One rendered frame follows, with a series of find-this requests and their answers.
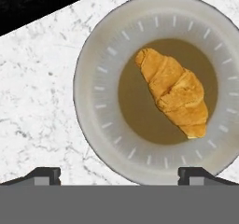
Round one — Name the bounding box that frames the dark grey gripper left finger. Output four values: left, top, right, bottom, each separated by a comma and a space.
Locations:
0, 166, 62, 187

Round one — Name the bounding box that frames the golden croissant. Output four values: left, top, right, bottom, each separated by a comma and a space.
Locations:
134, 48, 209, 140

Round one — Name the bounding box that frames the grey round plate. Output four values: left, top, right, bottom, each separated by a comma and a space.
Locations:
72, 0, 239, 186

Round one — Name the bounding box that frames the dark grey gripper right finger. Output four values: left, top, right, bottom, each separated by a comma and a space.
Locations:
177, 166, 239, 187

